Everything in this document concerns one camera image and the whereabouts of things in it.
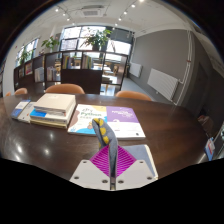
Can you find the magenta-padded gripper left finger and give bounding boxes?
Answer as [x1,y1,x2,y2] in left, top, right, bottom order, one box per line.
[69,144,113,191]

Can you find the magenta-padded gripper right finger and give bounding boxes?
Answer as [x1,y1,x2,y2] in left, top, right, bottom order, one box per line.
[114,145,159,191]

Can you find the purple and white book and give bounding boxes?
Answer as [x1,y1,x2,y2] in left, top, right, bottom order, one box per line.
[105,105,147,140]

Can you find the white illustrated book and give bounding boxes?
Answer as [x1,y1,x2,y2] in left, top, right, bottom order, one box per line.
[67,103,109,136]

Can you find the cream yellow book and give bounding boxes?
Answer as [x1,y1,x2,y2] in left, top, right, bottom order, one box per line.
[30,118,68,130]

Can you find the blue and white book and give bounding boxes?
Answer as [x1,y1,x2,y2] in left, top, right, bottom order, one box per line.
[29,109,74,125]

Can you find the blue and white sign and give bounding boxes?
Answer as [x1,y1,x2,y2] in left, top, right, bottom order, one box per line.
[203,136,216,162]

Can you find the thick beige book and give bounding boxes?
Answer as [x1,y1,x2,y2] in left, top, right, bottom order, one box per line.
[33,92,77,117]

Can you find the small white book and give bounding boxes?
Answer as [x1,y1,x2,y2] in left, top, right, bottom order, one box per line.
[17,101,37,124]

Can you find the large white radiator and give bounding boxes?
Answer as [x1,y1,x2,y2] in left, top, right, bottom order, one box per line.
[147,68,180,102]

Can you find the dark open shelf unit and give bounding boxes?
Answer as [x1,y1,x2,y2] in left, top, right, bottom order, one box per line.
[13,49,129,96]

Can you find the small white radiator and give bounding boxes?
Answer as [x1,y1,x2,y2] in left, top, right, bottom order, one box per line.
[129,62,143,78]

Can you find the small potted plant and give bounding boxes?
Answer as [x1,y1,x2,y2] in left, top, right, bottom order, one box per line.
[18,49,33,66]

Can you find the large potted plant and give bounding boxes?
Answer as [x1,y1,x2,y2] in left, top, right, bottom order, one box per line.
[81,29,113,52]

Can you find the medium potted plant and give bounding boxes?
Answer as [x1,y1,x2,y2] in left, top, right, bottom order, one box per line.
[40,36,61,53]

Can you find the ceiling air conditioner unit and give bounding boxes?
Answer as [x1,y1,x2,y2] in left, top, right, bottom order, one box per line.
[79,4,103,18]

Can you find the ceiling spot lights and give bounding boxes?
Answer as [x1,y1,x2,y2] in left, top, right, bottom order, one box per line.
[54,0,146,27]

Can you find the white wall pipe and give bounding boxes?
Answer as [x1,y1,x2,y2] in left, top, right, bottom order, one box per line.
[173,31,195,106]

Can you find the wall bookshelf with books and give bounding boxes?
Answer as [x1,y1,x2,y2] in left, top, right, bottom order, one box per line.
[0,59,7,98]

